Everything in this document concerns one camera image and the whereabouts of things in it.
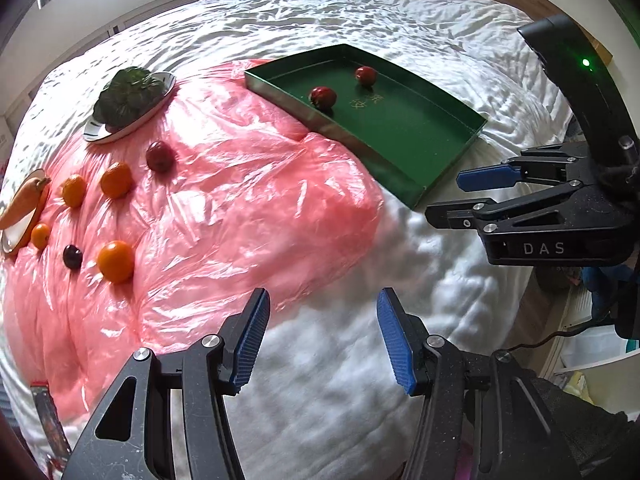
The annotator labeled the dark purple plum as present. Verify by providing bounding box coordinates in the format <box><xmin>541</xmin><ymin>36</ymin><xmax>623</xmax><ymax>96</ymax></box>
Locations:
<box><xmin>63</xmin><ymin>244</ymin><xmax>84</xmax><ymax>271</ymax></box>

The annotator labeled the black white striped plate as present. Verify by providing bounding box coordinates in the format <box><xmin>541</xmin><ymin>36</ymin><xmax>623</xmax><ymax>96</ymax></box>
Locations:
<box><xmin>82</xmin><ymin>72</ymin><xmax>177</xmax><ymax>144</ymax></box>

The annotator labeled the photo card red frame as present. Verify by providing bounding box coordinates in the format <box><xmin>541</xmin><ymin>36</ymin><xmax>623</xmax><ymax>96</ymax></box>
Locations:
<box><xmin>30</xmin><ymin>382</ymin><xmax>72</xmax><ymax>471</ymax></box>

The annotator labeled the small orange mandarin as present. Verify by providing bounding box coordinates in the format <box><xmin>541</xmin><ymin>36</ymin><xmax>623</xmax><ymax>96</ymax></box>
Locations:
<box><xmin>30</xmin><ymin>222</ymin><xmax>51</xmax><ymax>252</ymax></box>

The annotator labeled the green leafy vegetable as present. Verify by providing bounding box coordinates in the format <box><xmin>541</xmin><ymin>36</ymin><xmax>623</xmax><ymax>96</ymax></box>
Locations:
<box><xmin>93</xmin><ymin>66</ymin><xmax>165</xmax><ymax>128</ymax></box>

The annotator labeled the red apple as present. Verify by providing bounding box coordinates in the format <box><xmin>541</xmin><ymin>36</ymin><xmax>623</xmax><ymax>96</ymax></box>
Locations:
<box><xmin>308</xmin><ymin>86</ymin><xmax>337</xmax><ymax>110</ymax></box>
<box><xmin>145</xmin><ymin>141</ymin><xmax>176</xmax><ymax>174</ymax></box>

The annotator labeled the orange oval dish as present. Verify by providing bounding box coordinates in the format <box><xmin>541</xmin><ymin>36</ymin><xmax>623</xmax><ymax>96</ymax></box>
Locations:
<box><xmin>1</xmin><ymin>168</ymin><xmax>51</xmax><ymax>257</ymax></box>

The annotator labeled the smooth orange front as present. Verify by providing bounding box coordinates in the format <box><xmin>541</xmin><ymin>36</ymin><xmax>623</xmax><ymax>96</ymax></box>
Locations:
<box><xmin>96</xmin><ymin>240</ymin><xmax>134</xmax><ymax>284</ymax></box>

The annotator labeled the black camera mount green light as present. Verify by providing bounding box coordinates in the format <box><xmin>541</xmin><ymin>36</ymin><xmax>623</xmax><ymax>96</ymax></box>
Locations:
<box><xmin>518</xmin><ymin>14</ymin><xmax>639</xmax><ymax>168</ymax></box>

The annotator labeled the green rectangular tray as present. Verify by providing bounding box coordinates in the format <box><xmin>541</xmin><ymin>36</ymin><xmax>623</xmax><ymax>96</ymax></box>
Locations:
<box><xmin>245</xmin><ymin>44</ymin><xmax>486</xmax><ymax>208</ymax></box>

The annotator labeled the small red tomato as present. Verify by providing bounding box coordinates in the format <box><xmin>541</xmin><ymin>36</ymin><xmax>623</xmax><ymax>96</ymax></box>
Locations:
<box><xmin>355</xmin><ymin>66</ymin><xmax>378</xmax><ymax>88</ymax></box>

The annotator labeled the pink plastic sheet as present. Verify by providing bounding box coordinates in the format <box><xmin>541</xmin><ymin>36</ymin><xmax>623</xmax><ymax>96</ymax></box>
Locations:
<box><xmin>3</xmin><ymin>61</ymin><xmax>383</xmax><ymax>422</ymax></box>

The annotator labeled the white bed sheet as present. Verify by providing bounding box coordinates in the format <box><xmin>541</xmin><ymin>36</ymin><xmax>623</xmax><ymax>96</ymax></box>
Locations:
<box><xmin>1</xmin><ymin>0</ymin><xmax>570</xmax><ymax>479</ymax></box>

